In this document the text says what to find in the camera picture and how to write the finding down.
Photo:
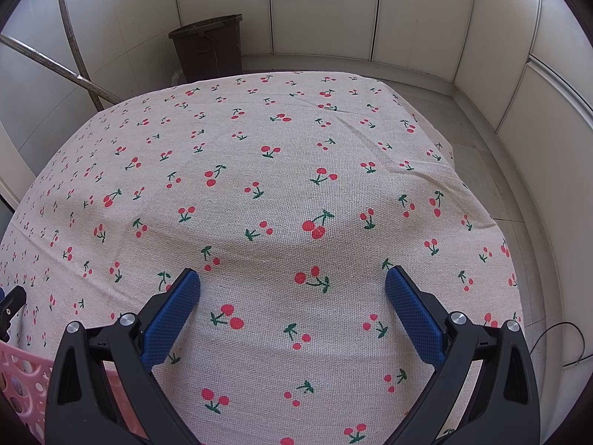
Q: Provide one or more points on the slanted metal pole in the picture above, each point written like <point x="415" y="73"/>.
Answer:
<point x="51" y="62"/>

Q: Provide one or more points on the pink perforated plastic basket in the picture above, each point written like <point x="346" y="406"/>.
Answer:
<point x="25" y="382"/>

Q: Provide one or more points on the dark brown trash bin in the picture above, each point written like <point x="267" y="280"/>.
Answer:
<point x="208" y="51"/>

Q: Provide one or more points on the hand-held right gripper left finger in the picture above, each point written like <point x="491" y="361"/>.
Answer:
<point x="169" y="320"/>

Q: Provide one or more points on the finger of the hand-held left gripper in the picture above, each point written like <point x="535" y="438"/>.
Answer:
<point x="11" y="306"/>

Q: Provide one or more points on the upright metal pole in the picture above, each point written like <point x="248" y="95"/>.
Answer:
<point x="69" y="32"/>

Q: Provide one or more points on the cherry print tablecloth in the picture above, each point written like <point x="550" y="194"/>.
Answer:
<point x="278" y="185"/>

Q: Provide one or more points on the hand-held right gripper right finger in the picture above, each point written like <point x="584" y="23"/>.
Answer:
<point x="414" y="317"/>

